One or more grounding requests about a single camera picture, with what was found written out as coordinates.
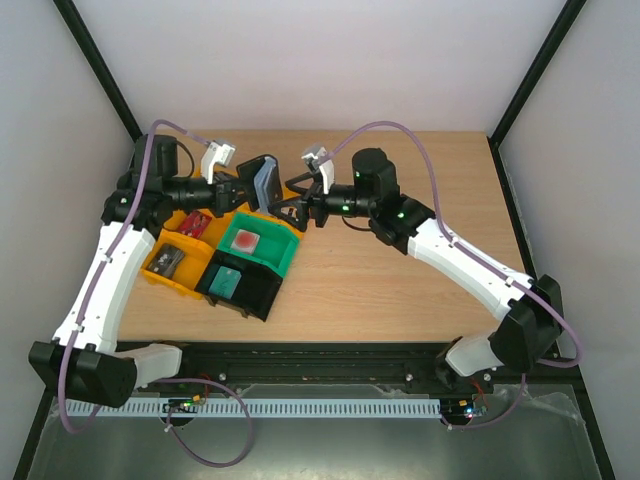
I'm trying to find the yellow bin far right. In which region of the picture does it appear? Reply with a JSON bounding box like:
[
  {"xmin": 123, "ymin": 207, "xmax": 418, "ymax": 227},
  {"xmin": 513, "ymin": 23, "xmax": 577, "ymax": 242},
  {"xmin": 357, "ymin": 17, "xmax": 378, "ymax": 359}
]
[{"xmin": 249, "ymin": 184, "xmax": 307, "ymax": 241}]

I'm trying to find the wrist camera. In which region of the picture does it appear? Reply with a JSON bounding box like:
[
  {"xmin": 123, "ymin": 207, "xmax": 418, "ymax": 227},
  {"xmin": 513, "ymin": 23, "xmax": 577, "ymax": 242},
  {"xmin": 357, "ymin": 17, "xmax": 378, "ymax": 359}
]
[
  {"xmin": 301, "ymin": 144, "xmax": 335, "ymax": 195},
  {"xmin": 200, "ymin": 141, "xmax": 236, "ymax": 184}
]

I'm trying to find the white slotted cable duct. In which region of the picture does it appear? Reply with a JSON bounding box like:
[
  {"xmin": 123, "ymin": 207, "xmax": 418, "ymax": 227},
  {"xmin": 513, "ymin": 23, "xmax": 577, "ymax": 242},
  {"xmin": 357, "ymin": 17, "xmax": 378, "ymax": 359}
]
[{"xmin": 60, "ymin": 397, "xmax": 442, "ymax": 419}]

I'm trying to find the green bin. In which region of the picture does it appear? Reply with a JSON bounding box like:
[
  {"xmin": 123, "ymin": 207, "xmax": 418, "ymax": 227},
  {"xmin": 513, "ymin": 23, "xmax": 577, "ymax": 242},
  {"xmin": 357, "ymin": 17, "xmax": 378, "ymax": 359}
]
[{"xmin": 216, "ymin": 213, "xmax": 300, "ymax": 278}]

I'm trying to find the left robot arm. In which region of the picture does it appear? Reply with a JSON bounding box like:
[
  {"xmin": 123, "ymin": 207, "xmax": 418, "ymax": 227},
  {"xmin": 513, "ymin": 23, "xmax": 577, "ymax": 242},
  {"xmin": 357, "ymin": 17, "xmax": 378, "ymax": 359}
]
[{"xmin": 28, "ymin": 135, "xmax": 247, "ymax": 407}]

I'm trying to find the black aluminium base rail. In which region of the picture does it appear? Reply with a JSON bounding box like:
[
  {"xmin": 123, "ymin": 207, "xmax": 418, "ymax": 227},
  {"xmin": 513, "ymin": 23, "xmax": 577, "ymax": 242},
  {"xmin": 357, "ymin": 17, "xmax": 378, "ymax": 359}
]
[{"xmin": 49, "ymin": 341, "xmax": 585, "ymax": 397}]

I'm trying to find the purple cable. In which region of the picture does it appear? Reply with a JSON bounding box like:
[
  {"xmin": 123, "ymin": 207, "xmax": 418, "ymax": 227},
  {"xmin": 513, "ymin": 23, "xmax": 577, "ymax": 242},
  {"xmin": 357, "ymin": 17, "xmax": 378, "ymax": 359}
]
[
  {"xmin": 327, "ymin": 120, "xmax": 584, "ymax": 431},
  {"xmin": 57, "ymin": 118, "xmax": 257, "ymax": 467}
]

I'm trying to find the red circle card stack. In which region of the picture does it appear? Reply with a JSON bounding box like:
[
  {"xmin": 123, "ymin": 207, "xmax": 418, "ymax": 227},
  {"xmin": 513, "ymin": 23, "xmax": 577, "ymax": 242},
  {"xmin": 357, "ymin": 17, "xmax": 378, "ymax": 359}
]
[{"xmin": 231, "ymin": 229, "xmax": 260, "ymax": 255}]

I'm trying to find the black bin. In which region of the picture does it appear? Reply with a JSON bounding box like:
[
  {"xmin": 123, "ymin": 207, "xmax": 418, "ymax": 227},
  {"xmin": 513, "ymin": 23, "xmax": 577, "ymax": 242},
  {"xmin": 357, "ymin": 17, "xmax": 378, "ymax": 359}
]
[{"xmin": 196, "ymin": 250, "xmax": 283, "ymax": 322}]

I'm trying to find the black card stack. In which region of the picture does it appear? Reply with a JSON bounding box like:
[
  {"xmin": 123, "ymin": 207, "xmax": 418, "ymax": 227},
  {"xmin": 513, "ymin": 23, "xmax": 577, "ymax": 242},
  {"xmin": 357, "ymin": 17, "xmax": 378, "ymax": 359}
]
[{"xmin": 147, "ymin": 244, "xmax": 185, "ymax": 279}]

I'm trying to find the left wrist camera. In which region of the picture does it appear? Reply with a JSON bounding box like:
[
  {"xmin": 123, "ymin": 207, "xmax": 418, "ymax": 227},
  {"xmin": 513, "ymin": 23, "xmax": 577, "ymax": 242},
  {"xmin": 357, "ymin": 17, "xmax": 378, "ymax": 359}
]
[{"xmin": 200, "ymin": 141, "xmax": 236, "ymax": 184}]

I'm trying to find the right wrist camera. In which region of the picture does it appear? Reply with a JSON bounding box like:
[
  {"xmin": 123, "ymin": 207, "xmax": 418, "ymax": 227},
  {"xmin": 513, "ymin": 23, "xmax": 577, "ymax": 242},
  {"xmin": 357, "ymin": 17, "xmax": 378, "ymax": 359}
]
[{"xmin": 301, "ymin": 144, "xmax": 335, "ymax": 195}]

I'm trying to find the yellow bin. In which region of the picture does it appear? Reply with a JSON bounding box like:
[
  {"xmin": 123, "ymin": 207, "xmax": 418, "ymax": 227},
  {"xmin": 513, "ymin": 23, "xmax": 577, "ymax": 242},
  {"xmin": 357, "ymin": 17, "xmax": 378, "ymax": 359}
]
[
  {"xmin": 163, "ymin": 171, "xmax": 247, "ymax": 240},
  {"xmin": 140, "ymin": 230, "xmax": 214, "ymax": 300},
  {"xmin": 249, "ymin": 184, "xmax": 307, "ymax": 241}
]

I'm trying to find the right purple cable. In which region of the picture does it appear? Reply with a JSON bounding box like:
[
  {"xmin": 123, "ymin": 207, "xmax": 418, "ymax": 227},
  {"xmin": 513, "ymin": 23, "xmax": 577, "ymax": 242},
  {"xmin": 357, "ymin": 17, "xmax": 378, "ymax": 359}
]
[{"xmin": 327, "ymin": 120, "xmax": 584, "ymax": 431}]

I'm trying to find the yellow bin far left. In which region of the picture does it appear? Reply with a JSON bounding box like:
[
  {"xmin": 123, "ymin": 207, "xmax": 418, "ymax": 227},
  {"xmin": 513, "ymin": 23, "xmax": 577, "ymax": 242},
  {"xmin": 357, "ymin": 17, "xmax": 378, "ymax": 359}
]
[{"xmin": 163, "ymin": 171, "xmax": 247, "ymax": 240}]

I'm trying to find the teal card stack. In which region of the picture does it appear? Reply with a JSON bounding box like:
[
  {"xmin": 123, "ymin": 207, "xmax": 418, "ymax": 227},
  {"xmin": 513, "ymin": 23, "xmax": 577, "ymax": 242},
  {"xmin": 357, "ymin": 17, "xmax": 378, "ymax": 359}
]
[{"xmin": 208, "ymin": 266, "xmax": 242, "ymax": 299}]

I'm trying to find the right black frame post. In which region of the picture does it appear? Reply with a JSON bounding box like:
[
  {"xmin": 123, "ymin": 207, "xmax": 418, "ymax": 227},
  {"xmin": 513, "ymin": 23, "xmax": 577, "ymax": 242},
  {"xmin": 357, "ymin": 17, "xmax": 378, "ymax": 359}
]
[{"xmin": 488, "ymin": 0, "xmax": 588, "ymax": 146}]

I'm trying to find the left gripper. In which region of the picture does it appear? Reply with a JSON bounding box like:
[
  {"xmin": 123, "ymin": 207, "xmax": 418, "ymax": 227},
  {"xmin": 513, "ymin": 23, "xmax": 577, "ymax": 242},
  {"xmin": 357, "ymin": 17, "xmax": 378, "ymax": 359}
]
[{"xmin": 165, "ymin": 171, "xmax": 262, "ymax": 219}]

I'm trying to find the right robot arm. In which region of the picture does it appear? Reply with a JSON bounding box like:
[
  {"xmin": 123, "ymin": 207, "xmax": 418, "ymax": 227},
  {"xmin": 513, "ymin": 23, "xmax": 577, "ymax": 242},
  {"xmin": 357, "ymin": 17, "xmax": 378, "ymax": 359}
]
[{"xmin": 268, "ymin": 148, "xmax": 563, "ymax": 392}]

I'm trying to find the yellow bin near left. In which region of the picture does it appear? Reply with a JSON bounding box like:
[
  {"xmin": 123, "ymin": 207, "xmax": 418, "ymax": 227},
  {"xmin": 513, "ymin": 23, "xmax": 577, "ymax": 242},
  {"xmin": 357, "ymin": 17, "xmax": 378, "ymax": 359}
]
[{"xmin": 140, "ymin": 230, "xmax": 214, "ymax": 300}]

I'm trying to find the black leather card holder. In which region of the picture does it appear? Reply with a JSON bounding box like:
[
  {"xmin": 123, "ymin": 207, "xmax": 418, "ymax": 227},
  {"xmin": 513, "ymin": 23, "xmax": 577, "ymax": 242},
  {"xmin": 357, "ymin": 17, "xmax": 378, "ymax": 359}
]
[{"xmin": 236, "ymin": 155, "xmax": 283, "ymax": 215}]

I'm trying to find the left black frame post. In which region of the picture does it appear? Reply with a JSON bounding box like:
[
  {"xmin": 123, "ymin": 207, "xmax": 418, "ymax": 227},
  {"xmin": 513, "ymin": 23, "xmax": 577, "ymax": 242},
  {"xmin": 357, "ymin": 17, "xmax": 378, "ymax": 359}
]
[{"xmin": 53, "ymin": 0, "xmax": 143, "ymax": 142}]

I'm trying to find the black frame post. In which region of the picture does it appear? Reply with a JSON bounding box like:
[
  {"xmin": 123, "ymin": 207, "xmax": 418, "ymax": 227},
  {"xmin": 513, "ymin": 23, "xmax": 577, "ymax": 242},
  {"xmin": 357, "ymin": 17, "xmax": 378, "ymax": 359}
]
[
  {"xmin": 488, "ymin": 0, "xmax": 588, "ymax": 146},
  {"xmin": 53, "ymin": 0, "xmax": 143, "ymax": 142}
]

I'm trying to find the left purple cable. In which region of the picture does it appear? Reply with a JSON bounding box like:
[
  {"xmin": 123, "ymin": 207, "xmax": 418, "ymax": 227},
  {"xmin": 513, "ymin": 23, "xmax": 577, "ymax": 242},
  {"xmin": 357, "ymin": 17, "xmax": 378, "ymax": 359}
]
[{"xmin": 57, "ymin": 118, "xmax": 257, "ymax": 467}]

